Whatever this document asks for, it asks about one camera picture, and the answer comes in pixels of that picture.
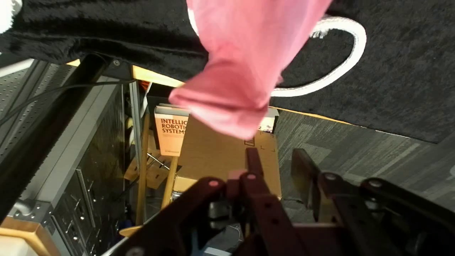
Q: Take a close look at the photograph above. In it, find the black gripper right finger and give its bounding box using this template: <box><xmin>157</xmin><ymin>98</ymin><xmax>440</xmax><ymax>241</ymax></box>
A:
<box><xmin>291</xmin><ymin>148</ymin><xmax>455</xmax><ymax>256</ymax></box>

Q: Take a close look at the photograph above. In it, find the pink cloth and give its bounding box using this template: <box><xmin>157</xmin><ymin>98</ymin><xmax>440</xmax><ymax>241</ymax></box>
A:
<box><xmin>168</xmin><ymin>0</ymin><xmax>335</xmax><ymax>142</ymax></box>

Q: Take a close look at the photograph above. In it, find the wooden stool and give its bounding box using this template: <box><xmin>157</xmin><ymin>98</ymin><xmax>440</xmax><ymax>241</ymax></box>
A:
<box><xmin>119</xmin><ymin>111</ymin><xmax>182</xmax><ymax>239</ymax></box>

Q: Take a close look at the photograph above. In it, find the black vertical pole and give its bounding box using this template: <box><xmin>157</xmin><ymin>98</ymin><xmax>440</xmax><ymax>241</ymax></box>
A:
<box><xmin>69</xmin><ymin>53</ymin><xmax>137</xmax><ymax>88</ymax></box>

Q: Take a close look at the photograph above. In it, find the grey workbench with wooden top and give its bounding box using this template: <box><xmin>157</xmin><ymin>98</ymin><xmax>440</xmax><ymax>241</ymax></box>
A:
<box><xmin>0</xmin><ymin>58</ymin><xmax>133</xmax><ymax>256</ymax></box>

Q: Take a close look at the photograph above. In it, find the cardboard box with black tape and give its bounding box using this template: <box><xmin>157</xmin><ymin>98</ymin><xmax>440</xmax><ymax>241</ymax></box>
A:
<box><xmin>154</xmin><ymin>104</ymin><xmax>285</xmax><ymax>201</ymax></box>

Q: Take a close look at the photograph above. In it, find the white rope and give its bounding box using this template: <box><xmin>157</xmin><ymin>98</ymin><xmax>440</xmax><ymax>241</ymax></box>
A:
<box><xmin>187</xmin><ymin>6</ymin><xmax>370</xmax><ymax>100</ymax></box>

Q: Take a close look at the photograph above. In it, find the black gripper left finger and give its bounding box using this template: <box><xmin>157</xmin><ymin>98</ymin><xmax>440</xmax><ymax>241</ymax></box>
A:
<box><xmin>101</xmin><ymin>147</ymin><xmax>305</xmax><ymax>256</ymax></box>

